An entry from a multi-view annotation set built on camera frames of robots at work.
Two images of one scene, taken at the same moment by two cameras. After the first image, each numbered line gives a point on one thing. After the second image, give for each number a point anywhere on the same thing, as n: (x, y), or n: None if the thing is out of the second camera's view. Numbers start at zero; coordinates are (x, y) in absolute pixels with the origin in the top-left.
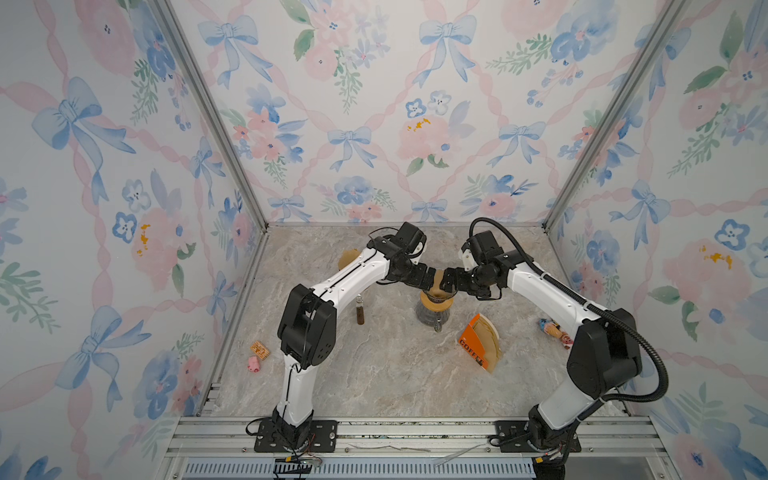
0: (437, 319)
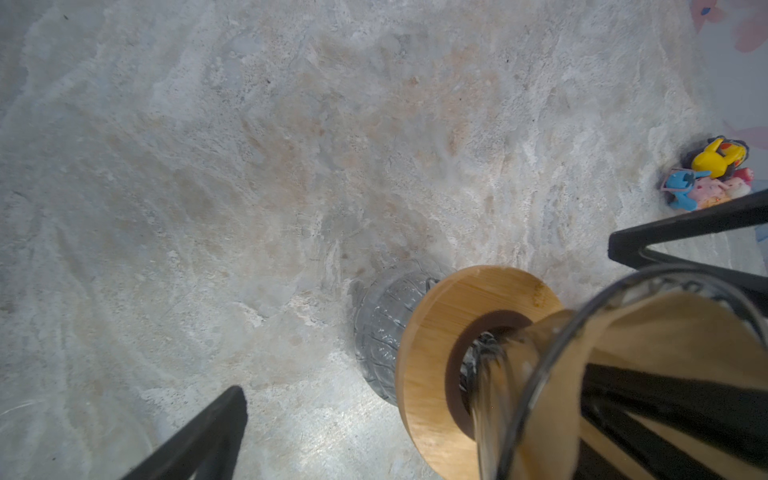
0: (381, 308)
